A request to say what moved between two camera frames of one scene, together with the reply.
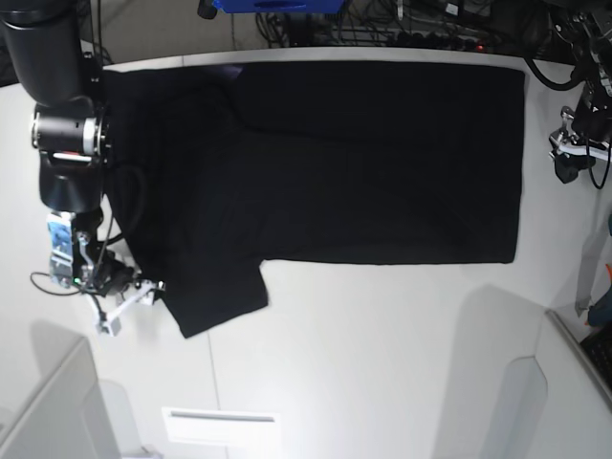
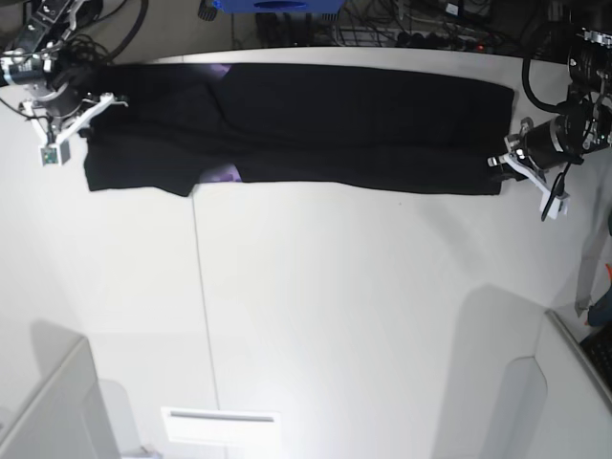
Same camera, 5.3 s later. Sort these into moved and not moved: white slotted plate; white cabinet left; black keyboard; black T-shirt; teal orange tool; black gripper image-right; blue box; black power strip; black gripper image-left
Moved: black T-shirt; black gripper image-left; black gripper image-right
Not moved: black keyboard; black power strip; blue box; white slotted plate; teal orange tool; white cabinet left
